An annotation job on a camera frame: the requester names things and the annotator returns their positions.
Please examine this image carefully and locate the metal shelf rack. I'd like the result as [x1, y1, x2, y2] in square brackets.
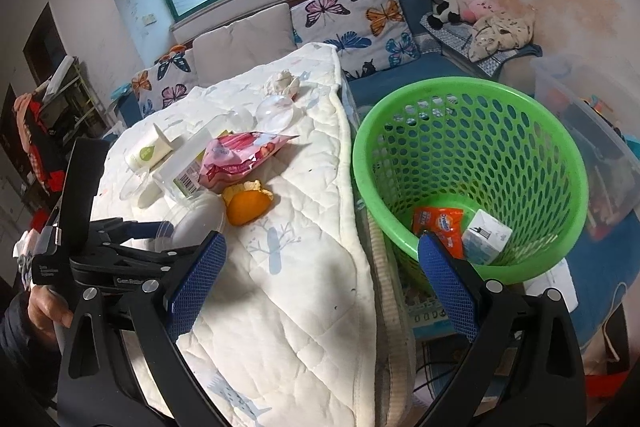
[37, 55, 108, 150]

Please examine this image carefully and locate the red snack wrapper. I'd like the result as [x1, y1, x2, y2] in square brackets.
[411, 206, 464, 259]

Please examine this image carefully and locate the clear plastic bottle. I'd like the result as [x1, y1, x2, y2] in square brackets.
[152, 113, 239, 202]

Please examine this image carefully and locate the green plastic mesh basket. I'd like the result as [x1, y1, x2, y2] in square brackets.
[352, 77, 589, 291]

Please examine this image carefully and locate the small white carton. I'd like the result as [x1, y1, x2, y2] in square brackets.
[462, 209, 513, 265]

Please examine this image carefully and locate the beige patterned cloth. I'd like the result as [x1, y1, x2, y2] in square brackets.
[468, 11, 535, 63]

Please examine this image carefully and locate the orange peel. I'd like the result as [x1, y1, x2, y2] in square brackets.
[221, 180, 273, 227]

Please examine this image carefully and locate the blue white book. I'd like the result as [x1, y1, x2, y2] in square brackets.
[402, 284, 456, 341]

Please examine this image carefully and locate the beige cushion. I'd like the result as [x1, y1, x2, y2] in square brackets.
[192, 3, 297, 87]

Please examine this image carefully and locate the clear plastic lidded cup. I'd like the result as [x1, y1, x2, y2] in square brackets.
[153, 193, 227, 251]

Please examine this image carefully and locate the person's left hand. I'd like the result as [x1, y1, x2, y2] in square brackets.
[27, 285, 74, 348]

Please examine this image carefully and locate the white quilted table cover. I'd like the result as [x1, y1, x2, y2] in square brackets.
[92, 43, 376, 426]

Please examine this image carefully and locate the round clear plastic lid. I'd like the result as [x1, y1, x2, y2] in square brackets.
[255, 95, 295, 134]

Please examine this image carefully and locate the pink snack bag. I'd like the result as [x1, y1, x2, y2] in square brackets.
[198, 131, 295, 193]

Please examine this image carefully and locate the white tissue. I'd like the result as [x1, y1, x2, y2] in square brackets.
[264, 69, 300, 100]

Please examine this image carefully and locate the small butterfly pillow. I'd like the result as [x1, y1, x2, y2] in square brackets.
[131, 46, 198, 118]

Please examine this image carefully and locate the clear plastic storage bin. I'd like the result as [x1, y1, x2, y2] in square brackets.
[530, 55, 639, 241]

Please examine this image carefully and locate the white green paper cup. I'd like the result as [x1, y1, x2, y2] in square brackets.
[125, 124, 174, 171]

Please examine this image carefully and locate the pink plush toy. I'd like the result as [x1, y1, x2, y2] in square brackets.
[459, 0, 503, 25]

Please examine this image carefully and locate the large butterfly pillow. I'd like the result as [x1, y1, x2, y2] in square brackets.
[291, 0, 421, 80]

